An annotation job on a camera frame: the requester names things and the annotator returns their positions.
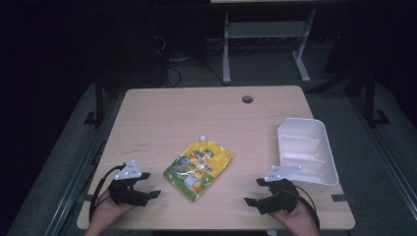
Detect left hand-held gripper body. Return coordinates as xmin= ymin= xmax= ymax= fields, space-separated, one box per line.
xmin=107 ymin=159 xmax=148 ymax=207

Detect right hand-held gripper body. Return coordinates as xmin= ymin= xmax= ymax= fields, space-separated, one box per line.
xmin=259 ymin=165 xmax=304 ymax=216

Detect person's left hand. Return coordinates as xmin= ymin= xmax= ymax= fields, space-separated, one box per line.
xmin=84 ymin=189 xmax=133 ymax=236

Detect person's right hand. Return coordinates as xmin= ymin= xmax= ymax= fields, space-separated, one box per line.
xmin=270 ymin=196 xmax=321 ymax=236

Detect white plastic bin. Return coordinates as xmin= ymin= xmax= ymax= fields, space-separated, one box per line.
xmin=276 ymin=117 xmax=340 ymax=194

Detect yellow spout pouch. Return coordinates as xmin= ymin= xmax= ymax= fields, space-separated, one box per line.
xmin=162 ymin=134 xmax=234 ymax=203

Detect black metal stand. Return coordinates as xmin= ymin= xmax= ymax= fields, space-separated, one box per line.
xmin=83 ymin=76 xmax=106 ymax=128
xmin=359 ymin=67 xmax=391 ymax=128

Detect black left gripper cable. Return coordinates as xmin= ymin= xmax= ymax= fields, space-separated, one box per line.
xmin=89 ymin=164 xmax=128 ymax=224

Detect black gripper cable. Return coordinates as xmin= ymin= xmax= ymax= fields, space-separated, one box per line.
xmin=293 ymin=185 xmax=322 ymax=231
xmin=89 ymin=164 xmax=128 ymax=224

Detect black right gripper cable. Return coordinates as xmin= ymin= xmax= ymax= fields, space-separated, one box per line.
xmin=293 ymin=185 xmax=322 ymax=231

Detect black floor cables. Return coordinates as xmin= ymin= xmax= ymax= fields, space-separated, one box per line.
xmin=152 ymin=34 xmax=227 ymax=89

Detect white metal desk frame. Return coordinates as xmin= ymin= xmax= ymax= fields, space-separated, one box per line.
xmin=221 ymin=9 xmax=318 ymax=85

